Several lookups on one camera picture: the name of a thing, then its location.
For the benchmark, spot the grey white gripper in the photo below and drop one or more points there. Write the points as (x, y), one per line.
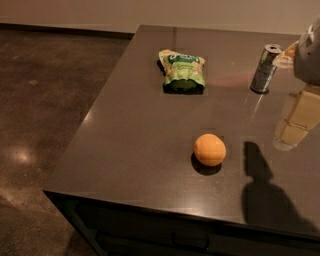
(308, 58)

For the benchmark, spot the silver drink can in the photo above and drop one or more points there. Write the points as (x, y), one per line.
(265, 69)

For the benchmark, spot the green rice chip bag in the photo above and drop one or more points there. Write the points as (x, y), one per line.
(183, 73)

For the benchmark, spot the dark cabinet drawer front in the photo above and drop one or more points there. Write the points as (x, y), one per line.
(122, 230)

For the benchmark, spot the orange fruit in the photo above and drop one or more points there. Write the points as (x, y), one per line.
(209, 150)

